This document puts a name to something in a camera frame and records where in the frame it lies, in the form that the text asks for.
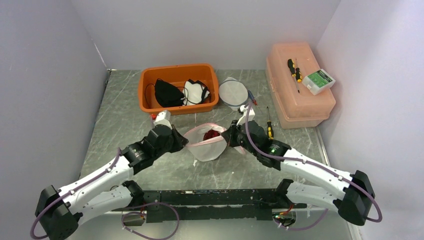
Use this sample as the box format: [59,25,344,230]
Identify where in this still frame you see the red bra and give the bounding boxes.
[202,129,221,141]

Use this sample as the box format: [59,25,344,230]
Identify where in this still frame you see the white mesh pink-zip laundry bag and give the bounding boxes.
[183,123,228,162]

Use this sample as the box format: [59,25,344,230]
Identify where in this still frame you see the white mesh blue-zip laundry bag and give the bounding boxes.
[218,77,249,111]

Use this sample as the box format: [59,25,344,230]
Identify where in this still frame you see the black white bra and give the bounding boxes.
[144,78,213,107]

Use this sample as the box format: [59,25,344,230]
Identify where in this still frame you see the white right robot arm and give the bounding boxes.
[221,120,383,226]

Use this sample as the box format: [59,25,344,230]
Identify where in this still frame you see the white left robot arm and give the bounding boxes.
[30,124,189,240]

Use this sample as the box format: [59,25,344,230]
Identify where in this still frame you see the black yellow screwdriver on table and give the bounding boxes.
[266,106,275,140]

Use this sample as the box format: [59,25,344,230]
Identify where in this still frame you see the blue red screwdriver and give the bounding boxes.
[247,90,258,106]

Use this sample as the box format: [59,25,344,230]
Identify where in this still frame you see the orange plastic tub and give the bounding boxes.
[137,63,219,115]

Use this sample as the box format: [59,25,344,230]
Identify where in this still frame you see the translucent pink storage box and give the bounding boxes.
[265,42,336,129]

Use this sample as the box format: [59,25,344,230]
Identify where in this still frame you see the thin black yellow screwdriver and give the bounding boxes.
[294,59,302,93]

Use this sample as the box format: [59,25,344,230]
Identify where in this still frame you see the large black yellow screwdriver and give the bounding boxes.
[287,58,296,77]

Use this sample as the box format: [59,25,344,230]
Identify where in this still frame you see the white green small box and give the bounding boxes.
[301,69,336,96]

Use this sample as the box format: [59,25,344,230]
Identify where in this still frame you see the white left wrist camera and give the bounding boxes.
[150,110,172,129]

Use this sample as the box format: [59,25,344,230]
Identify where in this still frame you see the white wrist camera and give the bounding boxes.
[236,104,256,126]
[150,110,172,129]

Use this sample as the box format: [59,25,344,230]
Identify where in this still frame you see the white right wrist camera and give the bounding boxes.
[236,104,256,126]

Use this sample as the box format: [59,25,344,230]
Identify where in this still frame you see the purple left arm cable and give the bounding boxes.
[29,147,123,240]

